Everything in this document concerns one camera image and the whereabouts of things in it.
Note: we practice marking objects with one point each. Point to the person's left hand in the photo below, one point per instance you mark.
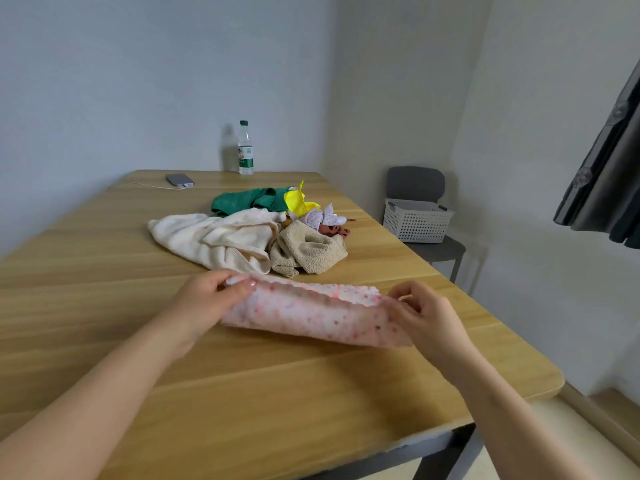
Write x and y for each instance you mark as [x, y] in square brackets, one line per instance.
[200, 304]

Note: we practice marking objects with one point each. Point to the person's right hand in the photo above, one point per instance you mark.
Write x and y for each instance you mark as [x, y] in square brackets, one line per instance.
[435, 324]

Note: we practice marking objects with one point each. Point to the small white towel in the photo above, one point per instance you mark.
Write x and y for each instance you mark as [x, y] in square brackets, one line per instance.
[215, 237]

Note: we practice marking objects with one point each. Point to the white plastic basket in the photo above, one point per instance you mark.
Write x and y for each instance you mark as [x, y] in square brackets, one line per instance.
[417, 222]

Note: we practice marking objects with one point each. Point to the pink dotted cloth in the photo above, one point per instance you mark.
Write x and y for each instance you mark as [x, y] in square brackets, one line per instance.
[310, 314]

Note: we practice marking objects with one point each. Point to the green cloth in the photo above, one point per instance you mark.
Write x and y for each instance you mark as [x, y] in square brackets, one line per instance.
[245, 200]

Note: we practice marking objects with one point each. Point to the tan brown towel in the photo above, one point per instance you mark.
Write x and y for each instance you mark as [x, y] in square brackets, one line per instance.
[305, 249]

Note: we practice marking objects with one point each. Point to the yellow cloth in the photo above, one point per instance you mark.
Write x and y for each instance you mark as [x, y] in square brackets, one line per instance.
[297, 202]

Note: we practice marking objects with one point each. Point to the lilac dotted white cloth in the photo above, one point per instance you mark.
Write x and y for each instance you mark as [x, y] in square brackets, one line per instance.
[320, 218]

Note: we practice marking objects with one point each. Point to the person's left forearm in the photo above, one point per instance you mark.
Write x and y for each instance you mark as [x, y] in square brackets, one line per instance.
[85, 409]

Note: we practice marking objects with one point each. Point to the person's right forearm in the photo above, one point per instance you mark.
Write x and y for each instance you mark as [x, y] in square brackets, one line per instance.
[520, 424]

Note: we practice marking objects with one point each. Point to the wooden table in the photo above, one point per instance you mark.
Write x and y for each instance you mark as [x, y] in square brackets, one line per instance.
[250, 394]

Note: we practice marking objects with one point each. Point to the grey smartphone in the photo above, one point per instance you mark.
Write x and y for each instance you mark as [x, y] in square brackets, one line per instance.
[179, 180]

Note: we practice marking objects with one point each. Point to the grey chair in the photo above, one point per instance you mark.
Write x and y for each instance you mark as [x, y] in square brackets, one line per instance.
[415, 182]

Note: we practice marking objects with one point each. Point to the clear green-label water bottle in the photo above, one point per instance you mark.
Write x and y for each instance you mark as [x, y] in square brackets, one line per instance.
[245, 149]

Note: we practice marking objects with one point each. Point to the dark grey curtain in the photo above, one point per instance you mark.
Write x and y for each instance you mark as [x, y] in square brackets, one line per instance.
[605, 184]

